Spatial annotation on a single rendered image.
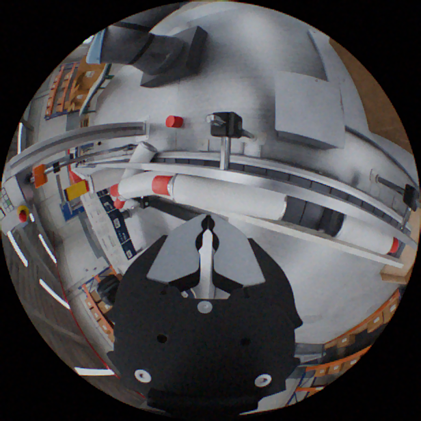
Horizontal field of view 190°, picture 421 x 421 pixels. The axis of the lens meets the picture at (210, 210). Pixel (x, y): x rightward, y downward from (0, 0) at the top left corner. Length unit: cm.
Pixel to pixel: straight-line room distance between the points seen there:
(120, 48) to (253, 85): 30
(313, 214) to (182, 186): 21
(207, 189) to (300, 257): 28
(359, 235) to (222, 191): 22
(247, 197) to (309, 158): 16
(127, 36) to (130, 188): 36
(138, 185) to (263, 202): 23
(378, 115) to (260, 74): 24
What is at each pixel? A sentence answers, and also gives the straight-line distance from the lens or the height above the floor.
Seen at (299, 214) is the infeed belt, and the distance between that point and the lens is 24.
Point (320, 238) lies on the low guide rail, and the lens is 23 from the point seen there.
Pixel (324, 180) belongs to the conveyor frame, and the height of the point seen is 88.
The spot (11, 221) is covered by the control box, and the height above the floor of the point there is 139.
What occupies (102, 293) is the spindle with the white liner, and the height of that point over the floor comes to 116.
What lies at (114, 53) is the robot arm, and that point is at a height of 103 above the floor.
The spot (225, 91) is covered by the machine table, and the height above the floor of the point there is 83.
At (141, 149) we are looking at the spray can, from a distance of 34.
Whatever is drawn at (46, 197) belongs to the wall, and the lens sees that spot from 841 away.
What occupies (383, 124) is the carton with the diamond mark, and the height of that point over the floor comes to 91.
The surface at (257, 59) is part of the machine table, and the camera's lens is 36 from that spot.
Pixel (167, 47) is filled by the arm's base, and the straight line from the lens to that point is 41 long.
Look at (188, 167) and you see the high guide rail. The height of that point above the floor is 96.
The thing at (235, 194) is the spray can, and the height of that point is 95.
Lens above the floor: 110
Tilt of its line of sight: 51 degrees down
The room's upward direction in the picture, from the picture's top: 127 degrees counter-clockwise
